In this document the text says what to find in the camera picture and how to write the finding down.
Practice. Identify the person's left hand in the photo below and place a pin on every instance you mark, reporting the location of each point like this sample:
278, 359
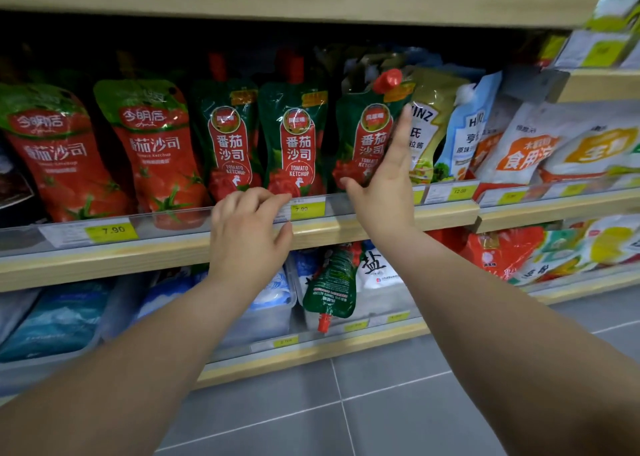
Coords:
242, 243

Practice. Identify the person's right hand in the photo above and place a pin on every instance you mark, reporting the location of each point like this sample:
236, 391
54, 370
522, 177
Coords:
387, 200

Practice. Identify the person's left little finger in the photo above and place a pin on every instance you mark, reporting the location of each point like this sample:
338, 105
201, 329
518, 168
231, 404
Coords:
218, 213

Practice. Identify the person's left thumb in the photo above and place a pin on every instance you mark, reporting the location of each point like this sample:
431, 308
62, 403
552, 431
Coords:
284, 239

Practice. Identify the person's left middle finger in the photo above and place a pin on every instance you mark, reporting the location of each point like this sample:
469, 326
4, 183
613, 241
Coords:
255, 195

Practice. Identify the person's right thumb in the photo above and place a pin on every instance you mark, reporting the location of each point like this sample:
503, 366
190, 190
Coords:
354, 188

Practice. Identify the green ketchup pouch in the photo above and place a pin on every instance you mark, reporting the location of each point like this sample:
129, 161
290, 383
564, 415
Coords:
332, 285
227, 140
367, 135
295, 140

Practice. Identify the person's right forearm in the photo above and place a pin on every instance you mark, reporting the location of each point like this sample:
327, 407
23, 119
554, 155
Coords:
500, 350

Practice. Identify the person's left forearm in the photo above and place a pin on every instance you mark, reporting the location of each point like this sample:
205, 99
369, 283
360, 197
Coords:
130, 370

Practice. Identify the blue white salt bag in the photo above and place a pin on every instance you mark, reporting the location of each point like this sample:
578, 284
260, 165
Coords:
272, 293

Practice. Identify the red ketchup pouch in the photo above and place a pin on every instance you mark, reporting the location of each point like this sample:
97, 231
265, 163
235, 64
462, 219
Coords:
160, 160
65, 165

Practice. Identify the small yellow price tag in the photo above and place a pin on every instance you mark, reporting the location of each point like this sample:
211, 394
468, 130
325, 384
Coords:
356, 326
286, 341
398, 317

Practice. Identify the olive salad dressing pouch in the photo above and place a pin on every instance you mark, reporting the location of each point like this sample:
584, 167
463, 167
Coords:
432, 115

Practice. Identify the light blue salad dressing pouch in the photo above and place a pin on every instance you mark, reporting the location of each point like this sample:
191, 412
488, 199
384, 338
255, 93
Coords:
470, 125

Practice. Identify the red seasoning packet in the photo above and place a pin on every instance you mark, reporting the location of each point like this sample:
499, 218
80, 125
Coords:
500, 250

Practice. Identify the white starch bag orange label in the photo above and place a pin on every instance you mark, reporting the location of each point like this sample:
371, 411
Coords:
525, 150

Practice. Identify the colourful seasoning packet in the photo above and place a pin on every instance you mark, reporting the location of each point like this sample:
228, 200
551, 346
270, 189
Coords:
560, 255

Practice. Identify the white bag yellow label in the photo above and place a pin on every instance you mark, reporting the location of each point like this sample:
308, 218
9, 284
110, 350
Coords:
595, 150

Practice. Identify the yellow white packet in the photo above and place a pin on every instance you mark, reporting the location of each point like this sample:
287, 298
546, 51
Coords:
615, 240

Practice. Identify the green white packet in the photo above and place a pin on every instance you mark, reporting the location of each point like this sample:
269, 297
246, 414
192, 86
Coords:
617, 3

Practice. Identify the clear plastic shelf rail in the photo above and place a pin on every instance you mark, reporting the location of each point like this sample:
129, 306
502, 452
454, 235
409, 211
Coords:
170, 223

